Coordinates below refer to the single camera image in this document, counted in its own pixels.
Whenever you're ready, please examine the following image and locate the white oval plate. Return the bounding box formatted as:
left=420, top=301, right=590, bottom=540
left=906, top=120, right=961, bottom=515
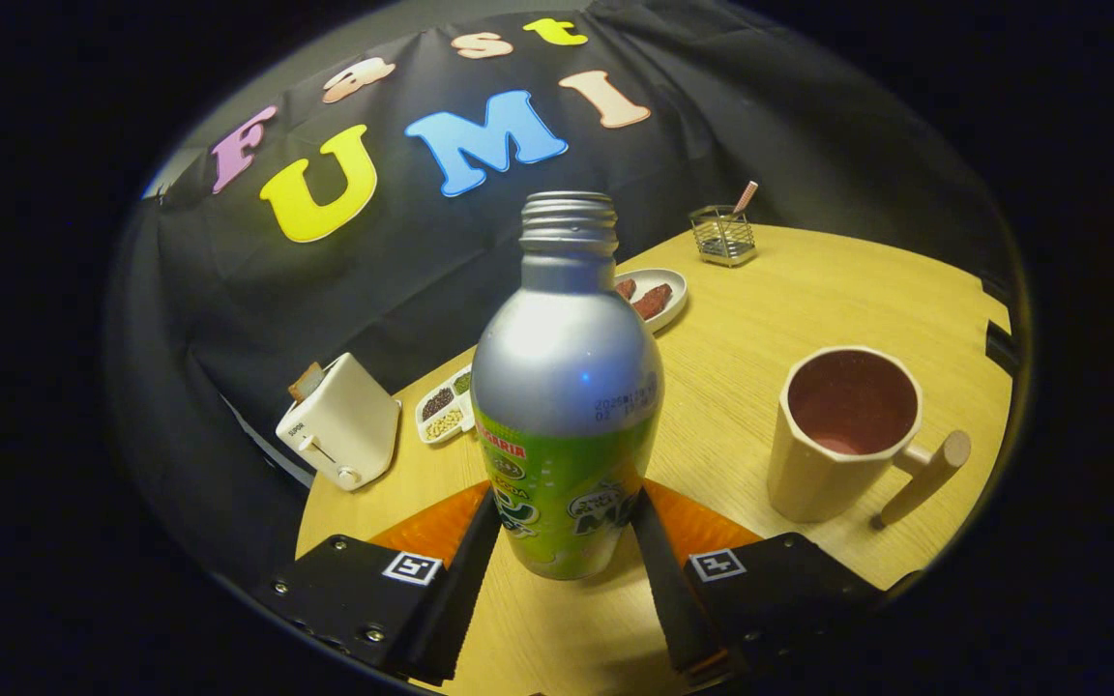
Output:
left=613, top=268, right=689, bottom=335

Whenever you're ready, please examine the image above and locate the black backdrop cloth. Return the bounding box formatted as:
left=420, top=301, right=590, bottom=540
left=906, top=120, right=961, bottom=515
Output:
left=107, top=0, right=1017, bottom=581

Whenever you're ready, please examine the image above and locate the silver green juice bottle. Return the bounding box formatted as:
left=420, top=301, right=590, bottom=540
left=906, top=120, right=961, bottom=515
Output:
left=470, top=190, right=666, bottom=582

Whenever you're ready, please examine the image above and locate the cream cup with wooden handle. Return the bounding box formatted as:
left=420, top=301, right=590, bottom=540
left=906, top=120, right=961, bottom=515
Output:
left=767, top=346, right=973, bottom=530

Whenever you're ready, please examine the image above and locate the wire mesh holder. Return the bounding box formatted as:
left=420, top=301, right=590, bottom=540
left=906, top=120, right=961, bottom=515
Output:
left=689, top=204, right=758, bottom=268

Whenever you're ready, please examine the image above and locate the black table edge clamp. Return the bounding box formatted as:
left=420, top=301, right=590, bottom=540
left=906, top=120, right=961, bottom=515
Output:
left=982, top=280, right=1018, bottom=380

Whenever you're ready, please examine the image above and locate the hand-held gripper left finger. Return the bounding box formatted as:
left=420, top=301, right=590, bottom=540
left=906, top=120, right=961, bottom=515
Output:
left=249, top=483, right=503, bottom=687

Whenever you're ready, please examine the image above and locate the white toaster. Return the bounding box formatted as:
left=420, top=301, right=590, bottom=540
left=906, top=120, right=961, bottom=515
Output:
left=275, top=352, right=402, bottom=492

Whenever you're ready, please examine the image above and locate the white sectioned bean dish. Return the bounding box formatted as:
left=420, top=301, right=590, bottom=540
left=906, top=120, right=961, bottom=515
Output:
left=414, top=363, right=477, bottom=446

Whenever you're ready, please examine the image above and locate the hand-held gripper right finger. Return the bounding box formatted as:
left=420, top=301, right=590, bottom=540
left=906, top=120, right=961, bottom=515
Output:
left=629, top=480, right=923, bottom=689

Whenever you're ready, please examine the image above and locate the wooden table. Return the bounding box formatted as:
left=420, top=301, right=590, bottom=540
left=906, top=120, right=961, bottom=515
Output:
left=294, top=224, right=1014, bottom=696

